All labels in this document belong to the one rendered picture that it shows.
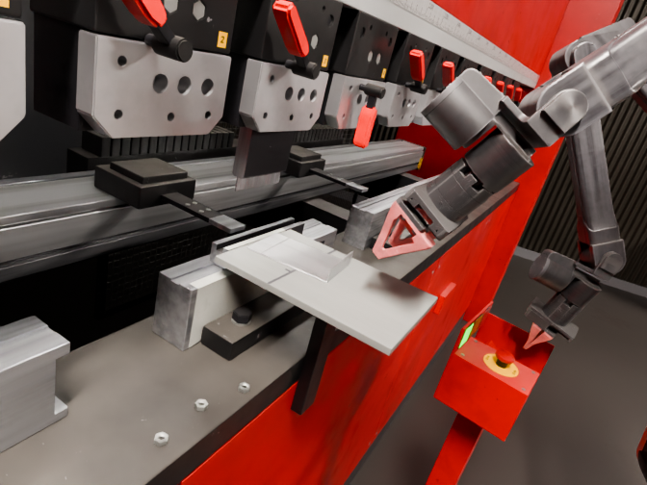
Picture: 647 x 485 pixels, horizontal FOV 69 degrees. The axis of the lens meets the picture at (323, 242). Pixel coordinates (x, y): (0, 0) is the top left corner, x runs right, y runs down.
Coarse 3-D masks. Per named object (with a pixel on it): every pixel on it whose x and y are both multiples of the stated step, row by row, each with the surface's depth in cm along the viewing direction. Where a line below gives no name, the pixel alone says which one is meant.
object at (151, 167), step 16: (128, 160) 79; (144, 160) 81; (160, 160) 83; (96, 176) 77; (112, 176) 75; (128, 176) 75; (144, 176) 74; (160, 176) 76; (176, 176) 79; (112, 192) 76; (128, 192) 74; (144, 192) 73; (160, 192) 76; (176, 192) 79; (192, 192) 82; (144, 208) 75; (192, 208) 74; (208, 208) 76; (224, 224) 71; (240, 224) 73
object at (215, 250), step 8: (272, 224) 77; (280, 224) 79; (288, 224) 81; (296, 224) 80; (248, 232) 72; (256, 232) 73; (264, 232) 75; (224, 240) 68; (232, 240) 69; (240, 240) 70; (216, 248) 66; (224, 248) 65; (216, 264) 67
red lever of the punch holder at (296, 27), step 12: (276, 12) 47; (288, 12) 46; (288, 24) 47; (300, 24) 48; (288, 36) 49; (300, 36) 49; (288, 48) 51; (300, 48) 50; (288, 60) 55; (300, 60) 52; (300, 72) 53; (312, 72) 53
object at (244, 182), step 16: (240, 128) 61; (240, 144) 61; (256, 144) 62; (272, 144) 65; (288, 144) 68; (240, 160) 62; (256, 160) 63; (272, 160) 66; (288, 160) 70; (240, 176) 62; (256, 176) 66; (272, 176) 70
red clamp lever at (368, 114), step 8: (360, 88) 72; (368, 88) 71; (376, 88) 71; (384, 88) 71; (376, 96) 71; (368, 104) 72; (368, 112) 72; (360, 120) 73; (368, 120) 73; (360, 128) 73; (368, 128) 73; (360, 136) 74; (368, 136) 74; (360, 144) 74
